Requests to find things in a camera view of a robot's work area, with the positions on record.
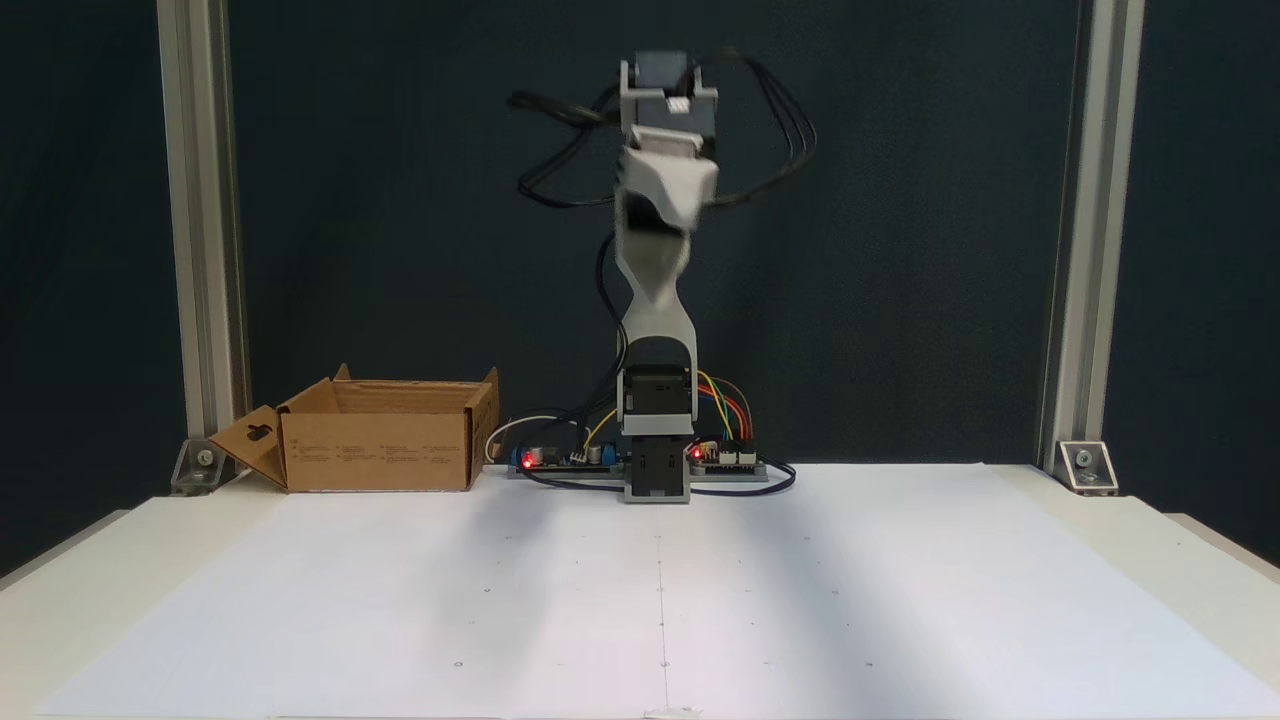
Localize open cardboard box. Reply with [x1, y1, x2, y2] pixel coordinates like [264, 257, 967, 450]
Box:
[208, 364, 500, 493]

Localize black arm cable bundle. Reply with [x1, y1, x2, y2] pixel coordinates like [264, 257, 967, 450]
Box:
[506, 84, 633, 441]
[700, 45, 820, 213]

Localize circuit board with jumper wires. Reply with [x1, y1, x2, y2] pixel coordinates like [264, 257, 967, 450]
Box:
[690, 440, 759, 468]

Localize black cable on table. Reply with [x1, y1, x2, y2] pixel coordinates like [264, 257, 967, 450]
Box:
[520, 460, 798, 498]

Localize aluminium frame post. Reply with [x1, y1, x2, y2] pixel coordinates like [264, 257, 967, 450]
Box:
[1040, 0, 1147, 471]
[157, 0, 251, 447]

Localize white wire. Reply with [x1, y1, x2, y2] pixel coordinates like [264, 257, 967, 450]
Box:
[486, 416, 567, 464]

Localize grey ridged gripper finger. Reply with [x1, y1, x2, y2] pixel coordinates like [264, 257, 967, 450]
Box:
[612, 128, 721, 237]

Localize blue circuit board red LED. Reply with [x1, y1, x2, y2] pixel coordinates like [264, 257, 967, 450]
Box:
[512, 443, 626, 472]

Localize coloured jumper wires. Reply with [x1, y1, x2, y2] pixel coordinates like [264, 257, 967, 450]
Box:
[696, 370, 757, 451]

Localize metal corner bracket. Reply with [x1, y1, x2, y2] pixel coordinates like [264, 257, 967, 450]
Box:
[1058, 440, 1119, 495]
[170, 438, 224, 496]

